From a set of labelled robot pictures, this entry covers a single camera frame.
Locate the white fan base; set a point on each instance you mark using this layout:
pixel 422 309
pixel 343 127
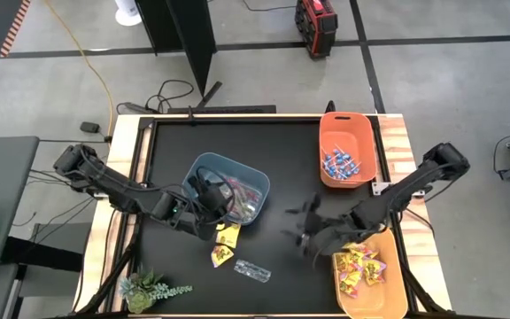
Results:
pixel 126 13

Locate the yellow plastic bin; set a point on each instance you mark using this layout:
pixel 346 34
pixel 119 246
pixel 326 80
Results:
pixel 383 301

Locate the black camera clamp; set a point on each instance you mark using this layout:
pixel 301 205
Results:
pixel 330 107

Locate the blue-grey plastic bin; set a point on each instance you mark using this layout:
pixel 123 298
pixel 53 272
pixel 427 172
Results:
pixel 237 161

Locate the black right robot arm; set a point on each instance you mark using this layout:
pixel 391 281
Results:
pixel 405 190

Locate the black partition panel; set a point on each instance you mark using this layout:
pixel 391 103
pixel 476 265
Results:
pixel 184 35

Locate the red candy stick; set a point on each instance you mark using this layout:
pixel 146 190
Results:
pixel 237 182

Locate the red black power station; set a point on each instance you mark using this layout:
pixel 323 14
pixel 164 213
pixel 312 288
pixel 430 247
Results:
pixel 317 26

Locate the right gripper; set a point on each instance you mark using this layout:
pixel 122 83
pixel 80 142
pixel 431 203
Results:
pixel 330 230

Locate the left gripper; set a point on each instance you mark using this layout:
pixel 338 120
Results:
pixel 206 208

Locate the orange plastic bin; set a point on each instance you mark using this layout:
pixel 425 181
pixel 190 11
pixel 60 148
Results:
pixel 348 128

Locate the black power strip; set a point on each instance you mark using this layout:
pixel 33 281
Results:
pixel 136 107

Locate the yellow sour patch candy packet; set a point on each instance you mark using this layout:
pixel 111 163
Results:
pixel 228 235
pixel 352 277
pixel 368 253
pixel 348 290
pixel 354 249
pixel 345 262
pixel 363 266
pixel 221 255
pixel 341 279
pixel 375 268

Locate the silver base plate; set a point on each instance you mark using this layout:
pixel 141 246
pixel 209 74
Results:
pixel 380 188

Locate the black power adapter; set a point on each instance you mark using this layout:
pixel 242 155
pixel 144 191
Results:
pixel 90 127

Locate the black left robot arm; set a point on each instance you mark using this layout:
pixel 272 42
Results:
pixel 118 192

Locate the black table frame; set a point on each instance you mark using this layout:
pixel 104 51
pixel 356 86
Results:
pixel 145 137

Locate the artificial succulent plant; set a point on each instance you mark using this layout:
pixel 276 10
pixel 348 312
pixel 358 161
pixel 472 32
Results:
pixel 144 290

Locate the grey side table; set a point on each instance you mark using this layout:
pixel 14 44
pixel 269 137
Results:
pixel 2 199

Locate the black partition foot bar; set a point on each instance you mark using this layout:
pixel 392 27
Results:
pixel 237 109

